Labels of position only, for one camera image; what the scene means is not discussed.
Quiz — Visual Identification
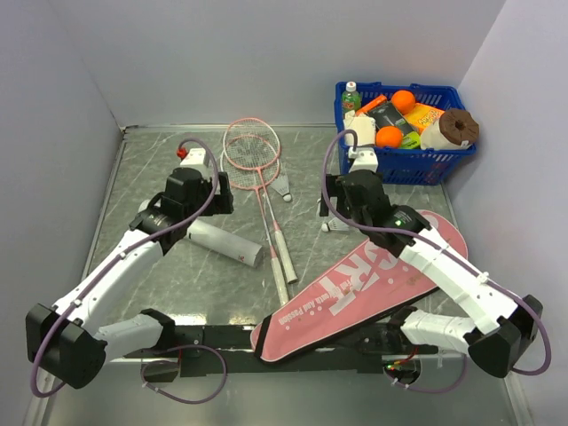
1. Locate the white shuttlecock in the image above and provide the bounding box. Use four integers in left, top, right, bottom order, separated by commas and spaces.
271, 174, 292, 202
320, 217, 350, 233

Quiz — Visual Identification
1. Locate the white shuttlecock tube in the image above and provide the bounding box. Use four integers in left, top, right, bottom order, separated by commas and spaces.
186, 219, 264, 268

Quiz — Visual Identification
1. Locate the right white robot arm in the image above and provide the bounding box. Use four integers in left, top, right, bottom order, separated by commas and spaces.
320, 170, 545, 378

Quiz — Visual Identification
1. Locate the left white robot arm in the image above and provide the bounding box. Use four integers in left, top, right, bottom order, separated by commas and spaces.
25, 168, 233, 389

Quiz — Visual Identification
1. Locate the green small pack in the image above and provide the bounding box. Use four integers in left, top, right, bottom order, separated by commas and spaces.
400, 131, 421, 149

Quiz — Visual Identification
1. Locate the pink badminton racket upper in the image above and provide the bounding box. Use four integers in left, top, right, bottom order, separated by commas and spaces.
223, 117, 297, 284

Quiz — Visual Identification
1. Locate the orange fruit lower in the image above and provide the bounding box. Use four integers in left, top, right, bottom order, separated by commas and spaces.
375, 126, 404, 149

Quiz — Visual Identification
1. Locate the orange fruit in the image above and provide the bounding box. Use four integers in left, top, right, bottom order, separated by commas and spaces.
390, 90, 416, 114
375, 126, 404, 149

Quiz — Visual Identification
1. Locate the white carton box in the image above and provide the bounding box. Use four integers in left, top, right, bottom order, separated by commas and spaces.
343, 111, 376, 146

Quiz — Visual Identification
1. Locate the black product box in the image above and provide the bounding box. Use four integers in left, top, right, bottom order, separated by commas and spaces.
367, 101, 417, 137

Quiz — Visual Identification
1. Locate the blue plastic basket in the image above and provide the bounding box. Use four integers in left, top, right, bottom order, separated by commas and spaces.
334, 81, 477, 185

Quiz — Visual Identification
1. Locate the pink racket cover bag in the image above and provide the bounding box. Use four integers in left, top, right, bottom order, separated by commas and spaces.
249, 209, 469, 365

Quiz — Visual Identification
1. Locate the green drink bottle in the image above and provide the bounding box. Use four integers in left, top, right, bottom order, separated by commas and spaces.
341, 81, 361, 114

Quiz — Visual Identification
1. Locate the orange thin box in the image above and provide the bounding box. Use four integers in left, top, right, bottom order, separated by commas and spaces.
355, 94, 388, 116

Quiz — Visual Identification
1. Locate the yellow snack box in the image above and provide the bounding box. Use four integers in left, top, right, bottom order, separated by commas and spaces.
404, 102, 445, 135

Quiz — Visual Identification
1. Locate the orange fruit upper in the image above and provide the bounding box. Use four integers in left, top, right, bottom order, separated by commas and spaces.
390, 90, 416, 114

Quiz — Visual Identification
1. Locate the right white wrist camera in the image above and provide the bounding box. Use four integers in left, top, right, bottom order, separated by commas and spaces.
348, 146, 379, 173

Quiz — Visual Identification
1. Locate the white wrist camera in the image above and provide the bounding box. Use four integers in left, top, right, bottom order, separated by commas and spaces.
177, 147, 210, 173
348, 146, 379, 173

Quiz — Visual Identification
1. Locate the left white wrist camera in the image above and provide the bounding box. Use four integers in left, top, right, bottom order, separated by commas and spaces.
177, 147, 210, 173

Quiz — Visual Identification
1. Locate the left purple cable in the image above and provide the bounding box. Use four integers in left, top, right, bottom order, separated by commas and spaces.
28, 137, 228, 406

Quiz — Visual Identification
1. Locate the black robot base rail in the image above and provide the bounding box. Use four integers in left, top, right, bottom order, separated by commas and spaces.
125, 323, 438, 377

